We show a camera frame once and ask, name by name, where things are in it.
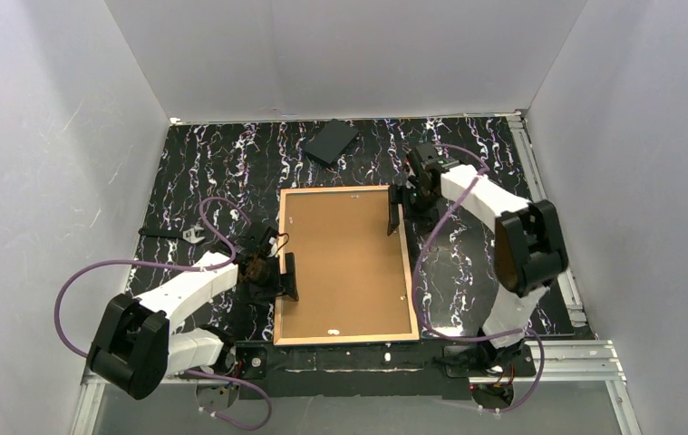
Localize light wooden picture frame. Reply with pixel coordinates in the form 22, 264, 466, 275
272, 184, 422, 347

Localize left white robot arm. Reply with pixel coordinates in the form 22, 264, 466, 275
86, 222, 298, 400

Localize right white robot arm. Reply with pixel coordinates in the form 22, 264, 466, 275
387, 143, 569, 357

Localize black foam block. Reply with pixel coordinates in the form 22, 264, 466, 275
303, 120, 360, 167

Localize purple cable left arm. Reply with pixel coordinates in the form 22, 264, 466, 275
53, 197, 274, 431

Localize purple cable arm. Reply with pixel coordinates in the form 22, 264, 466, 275
411, 142, 546, 415
53, 197, 274, 431

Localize small metal bracket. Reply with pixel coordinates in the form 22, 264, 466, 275
181, 225, 205, 246

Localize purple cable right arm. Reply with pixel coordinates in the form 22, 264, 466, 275
411, 142, 546, 415

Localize aluminium rail right side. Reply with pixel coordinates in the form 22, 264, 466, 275
506, 113, 584, 311

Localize aluminium rail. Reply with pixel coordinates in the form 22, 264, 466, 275
506, 113, 584, 311
71, 340, 639, 434

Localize black mounting base plate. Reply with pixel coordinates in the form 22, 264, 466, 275
178, 335, 537, 402

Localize aluminium rail front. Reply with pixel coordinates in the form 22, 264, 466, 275
71, 340, 639, 434

